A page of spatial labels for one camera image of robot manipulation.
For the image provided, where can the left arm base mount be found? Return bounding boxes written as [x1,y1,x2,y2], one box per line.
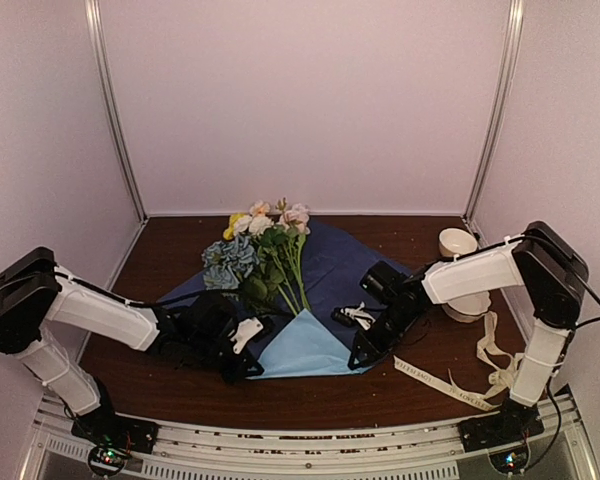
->
[71,416,159,454]

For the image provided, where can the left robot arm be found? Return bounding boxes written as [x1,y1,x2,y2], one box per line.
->
[0,247,271,444]

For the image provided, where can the plain white bowl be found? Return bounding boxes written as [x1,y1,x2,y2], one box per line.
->
[438,228,478,260]

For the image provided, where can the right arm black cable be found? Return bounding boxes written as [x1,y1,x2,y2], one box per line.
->
[529,234,600,326]

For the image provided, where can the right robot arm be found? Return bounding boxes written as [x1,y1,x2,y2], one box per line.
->
[324,216,600,430]

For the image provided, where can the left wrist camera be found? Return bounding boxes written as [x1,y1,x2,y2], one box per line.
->
[229,317,274,355]

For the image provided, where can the blue wrapping paper sheet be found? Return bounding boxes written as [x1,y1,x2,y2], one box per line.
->
[157,219,414,381]

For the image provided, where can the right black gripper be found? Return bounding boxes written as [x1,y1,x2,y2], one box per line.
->
[350,303,420,368]

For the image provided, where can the left aluminium frame post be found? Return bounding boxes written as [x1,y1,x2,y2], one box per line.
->
[84,0,148,224]

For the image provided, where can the right aluminium frame post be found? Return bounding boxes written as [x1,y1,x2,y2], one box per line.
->
[463,0,525,227]

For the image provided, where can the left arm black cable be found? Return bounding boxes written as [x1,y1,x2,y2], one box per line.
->
[54,264,216,314]

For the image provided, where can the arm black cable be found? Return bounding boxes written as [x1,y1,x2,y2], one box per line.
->
[529,234,600,326]
[54,264,216,314]

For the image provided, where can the front aluminium rail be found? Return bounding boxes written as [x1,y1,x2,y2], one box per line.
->
[19,394,600,480]

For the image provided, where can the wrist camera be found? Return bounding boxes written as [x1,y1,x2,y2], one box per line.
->
[331,302,376,330]
[229,317,274,355]

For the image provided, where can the aluminium frame post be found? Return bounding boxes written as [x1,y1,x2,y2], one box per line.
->
[463,0,525,227]
[84,0,148,224]

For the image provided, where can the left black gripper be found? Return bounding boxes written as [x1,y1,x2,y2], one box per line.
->
[188,332,262,386]

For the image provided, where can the cream printed ribbon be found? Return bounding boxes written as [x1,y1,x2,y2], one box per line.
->
[392,310,529,412]

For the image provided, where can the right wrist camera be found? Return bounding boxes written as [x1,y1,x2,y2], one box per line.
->
[331,302,376,330]

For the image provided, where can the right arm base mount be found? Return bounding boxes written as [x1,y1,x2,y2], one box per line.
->
[458,412,545,452]

